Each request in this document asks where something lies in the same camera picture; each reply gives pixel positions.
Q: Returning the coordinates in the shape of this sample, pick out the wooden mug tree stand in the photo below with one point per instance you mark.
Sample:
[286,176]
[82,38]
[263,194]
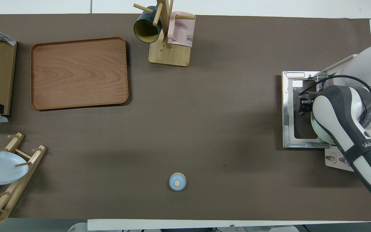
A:
[170,56]

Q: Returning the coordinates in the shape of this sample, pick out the brown table mat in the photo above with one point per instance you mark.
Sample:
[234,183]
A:
[204,129]

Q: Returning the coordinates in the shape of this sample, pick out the white and grey right arm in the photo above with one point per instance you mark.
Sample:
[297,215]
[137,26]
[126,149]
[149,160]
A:
[340,122]

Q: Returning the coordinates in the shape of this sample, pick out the pale green plate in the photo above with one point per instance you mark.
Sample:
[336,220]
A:
[320,130]

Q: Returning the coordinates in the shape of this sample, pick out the dark teal mug yellow inside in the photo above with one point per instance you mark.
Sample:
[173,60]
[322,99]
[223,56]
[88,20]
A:
[147,25]

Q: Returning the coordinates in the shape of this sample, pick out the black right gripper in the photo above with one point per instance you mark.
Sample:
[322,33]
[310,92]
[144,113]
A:
[308,105]

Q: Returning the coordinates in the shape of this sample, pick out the white toaster oven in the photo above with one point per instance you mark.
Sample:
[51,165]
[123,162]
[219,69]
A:
[333,165]

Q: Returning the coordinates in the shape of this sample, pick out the pink mug with lettering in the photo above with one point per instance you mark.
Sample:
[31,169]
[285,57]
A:
[182,32]

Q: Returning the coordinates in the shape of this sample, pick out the silver oven knob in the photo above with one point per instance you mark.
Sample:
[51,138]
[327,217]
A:
[343,160]
[331,158]

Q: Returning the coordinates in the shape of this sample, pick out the wooden dish rack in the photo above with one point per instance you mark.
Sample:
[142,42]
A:
[36,155]

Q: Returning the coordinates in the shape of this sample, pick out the blue jar with wooden knob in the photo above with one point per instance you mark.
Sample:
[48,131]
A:
[177,182]

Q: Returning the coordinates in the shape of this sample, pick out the brown wooden serving tray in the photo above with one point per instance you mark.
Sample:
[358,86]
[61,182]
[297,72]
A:
[79,73]

